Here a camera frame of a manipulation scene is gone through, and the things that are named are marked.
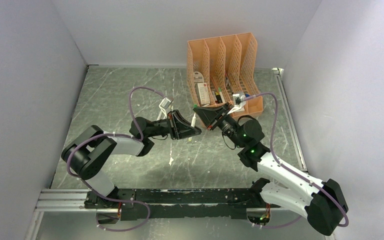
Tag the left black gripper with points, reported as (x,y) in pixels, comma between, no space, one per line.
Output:
(179,128)

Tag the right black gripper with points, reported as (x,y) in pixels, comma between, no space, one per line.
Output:
(210,115)

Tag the white grey pen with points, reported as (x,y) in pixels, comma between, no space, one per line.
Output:
(193,122)

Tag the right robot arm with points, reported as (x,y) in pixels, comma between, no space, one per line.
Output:
(322,203)

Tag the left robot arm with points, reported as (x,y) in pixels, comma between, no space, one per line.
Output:
(87,154)

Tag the pens in organizer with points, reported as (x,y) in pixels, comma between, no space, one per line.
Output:
(221,88)

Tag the white red box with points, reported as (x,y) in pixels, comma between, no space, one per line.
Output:
(202,92)

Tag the grey stationery blister pack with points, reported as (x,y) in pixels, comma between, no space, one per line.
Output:
(198,77)

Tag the orange plastic file organizer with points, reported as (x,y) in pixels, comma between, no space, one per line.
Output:
(219,67)

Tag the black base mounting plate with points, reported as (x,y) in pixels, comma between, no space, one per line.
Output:
(142,203)

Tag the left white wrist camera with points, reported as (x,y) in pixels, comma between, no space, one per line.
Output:
(165,105)

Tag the white corner bracket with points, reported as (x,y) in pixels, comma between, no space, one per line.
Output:
(278,71)

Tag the aluminium frame rail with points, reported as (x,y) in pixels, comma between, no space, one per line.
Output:
(61,200)

